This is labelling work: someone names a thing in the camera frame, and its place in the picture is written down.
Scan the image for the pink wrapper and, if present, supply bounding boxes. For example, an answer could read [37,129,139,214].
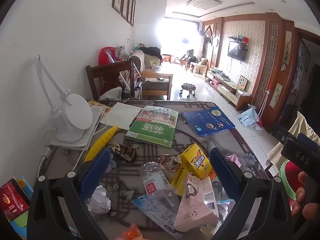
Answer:
[226,154,242,168]

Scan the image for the crumpled printed paper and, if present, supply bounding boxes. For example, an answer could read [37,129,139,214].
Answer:
[159,154,182,173]

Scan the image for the yellow corn-shaped plastic case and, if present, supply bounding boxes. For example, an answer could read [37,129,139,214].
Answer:
[84,126,119,163]

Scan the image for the yellow booklet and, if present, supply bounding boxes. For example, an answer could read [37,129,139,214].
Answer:
[87,100,112,113]

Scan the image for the round wheeled stool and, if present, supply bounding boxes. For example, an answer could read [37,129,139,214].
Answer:
[179,83,197,98]

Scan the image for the white desk lamp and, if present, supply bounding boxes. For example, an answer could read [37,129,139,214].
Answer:
[35,54,94,144]

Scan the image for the dark wooden chair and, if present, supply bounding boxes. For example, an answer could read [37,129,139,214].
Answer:
[85,58,135,101]

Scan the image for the white lamp cable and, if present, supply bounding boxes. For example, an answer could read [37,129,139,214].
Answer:
[37,106,108,178]

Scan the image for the square ceiling light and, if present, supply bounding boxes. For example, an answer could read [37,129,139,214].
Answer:
[186,0,222,10]

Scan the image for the checkered beige cloth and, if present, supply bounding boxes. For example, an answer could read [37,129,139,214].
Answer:
[267,111,320,170]

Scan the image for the pink drink pack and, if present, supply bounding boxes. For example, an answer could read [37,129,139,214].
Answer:
[173,174,220,232]

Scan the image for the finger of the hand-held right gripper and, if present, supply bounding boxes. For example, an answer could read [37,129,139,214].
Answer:
[296,132,320,153]
[271,123,289,145]

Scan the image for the white notebook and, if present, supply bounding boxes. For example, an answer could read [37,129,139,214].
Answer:
[99,102,143,130]

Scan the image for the wall television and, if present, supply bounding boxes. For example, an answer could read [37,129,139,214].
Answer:
[227,41,247,61]

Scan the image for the white cloth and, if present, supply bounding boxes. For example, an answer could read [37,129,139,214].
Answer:
[98,87,123,101]

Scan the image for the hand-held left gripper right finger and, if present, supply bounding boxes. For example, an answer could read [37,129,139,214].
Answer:
[209,147,294,240]

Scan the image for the red bag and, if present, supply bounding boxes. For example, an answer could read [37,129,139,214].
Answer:
[99,47,123,90]

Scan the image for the light wooden side table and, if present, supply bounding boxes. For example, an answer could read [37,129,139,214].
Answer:
[190,61,208,79]

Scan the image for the wooden coffee table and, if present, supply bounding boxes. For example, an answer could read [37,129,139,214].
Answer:
[140,65,174,100]

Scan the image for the geometric pattern framed picture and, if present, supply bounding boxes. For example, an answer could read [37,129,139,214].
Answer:
[236,75,249,92]

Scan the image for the brown cigarette pack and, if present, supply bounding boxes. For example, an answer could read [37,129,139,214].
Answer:
[111,143,137,163]

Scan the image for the sofa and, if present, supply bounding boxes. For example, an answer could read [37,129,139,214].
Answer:
[130,46,163,72]

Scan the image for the wall shelf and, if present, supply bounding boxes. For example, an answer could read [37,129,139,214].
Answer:
[228,35,249,44]

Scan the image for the blue book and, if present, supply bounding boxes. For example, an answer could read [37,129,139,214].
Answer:
[181,106,236,137]

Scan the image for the green rimmed bin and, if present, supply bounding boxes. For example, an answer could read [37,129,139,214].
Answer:
[276,159,305,203]

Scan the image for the wooden television cabinet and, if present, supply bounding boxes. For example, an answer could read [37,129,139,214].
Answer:
[205,69,252,110]

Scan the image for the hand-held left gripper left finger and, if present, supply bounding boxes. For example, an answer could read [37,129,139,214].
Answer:
[27,148,112,240]

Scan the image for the flattened yellow carton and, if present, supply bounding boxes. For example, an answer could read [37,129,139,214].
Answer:
[170,162,190,197]

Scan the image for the clear plastic bottle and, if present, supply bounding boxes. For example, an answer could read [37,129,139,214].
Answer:
[139,161,182,214]

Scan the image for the stack of printed papers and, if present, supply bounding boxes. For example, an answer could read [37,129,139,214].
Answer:
[51,106,108,150]

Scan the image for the blue plastic bag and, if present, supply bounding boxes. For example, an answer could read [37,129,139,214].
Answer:
[237,106,259,127]

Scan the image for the red cigarette box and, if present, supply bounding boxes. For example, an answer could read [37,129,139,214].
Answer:
[0,179,30,218]

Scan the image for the framed flower painting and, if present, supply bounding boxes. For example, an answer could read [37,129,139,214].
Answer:
[284,31,292,72]

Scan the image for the yellow drink carton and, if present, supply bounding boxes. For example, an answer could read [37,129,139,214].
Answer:
[180,144,217,180]

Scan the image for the white metal rack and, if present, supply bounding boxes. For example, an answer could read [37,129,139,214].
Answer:
[119,59,145,99]

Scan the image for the white mop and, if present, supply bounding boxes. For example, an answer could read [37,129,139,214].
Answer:
[254,81,273,130]

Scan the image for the green textbook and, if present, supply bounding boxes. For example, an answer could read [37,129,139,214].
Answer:
[124,105,179,148]

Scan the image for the light blue plastic wrapper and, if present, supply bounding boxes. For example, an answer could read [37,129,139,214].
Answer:
[200,180,234,235]

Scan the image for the blue white tissue packet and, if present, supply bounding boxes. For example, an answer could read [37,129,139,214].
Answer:
[133,194,185,233]

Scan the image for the orange wrapper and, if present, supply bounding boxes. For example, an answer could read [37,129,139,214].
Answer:
[116,224,145,240]

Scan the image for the crumpled white paper ball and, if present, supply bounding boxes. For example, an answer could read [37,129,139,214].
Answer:
[87,185,112,215]

